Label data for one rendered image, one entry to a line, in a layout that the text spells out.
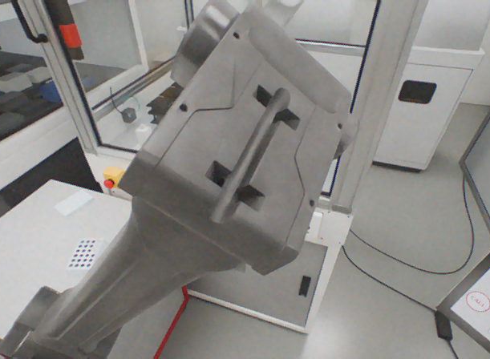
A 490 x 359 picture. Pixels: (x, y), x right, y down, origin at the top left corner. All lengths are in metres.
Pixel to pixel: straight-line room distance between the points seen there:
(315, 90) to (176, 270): 0.12
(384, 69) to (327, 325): 1.40
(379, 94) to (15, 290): 1.18
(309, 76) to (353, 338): 1.71
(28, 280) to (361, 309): 1.57
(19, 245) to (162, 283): 1.18
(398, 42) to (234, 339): 1.49
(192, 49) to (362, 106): 0.64
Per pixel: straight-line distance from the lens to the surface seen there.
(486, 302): 0.84
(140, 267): 0.17
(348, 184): 0.90
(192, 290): 1.77
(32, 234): 1.36
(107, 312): 0.25
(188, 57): 0.18
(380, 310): 1.95
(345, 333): 1.83
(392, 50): 0.73
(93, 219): 1.30
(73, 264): 1.13
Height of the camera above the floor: 1.62
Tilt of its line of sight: 41 degrees down
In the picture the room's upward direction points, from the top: straight up
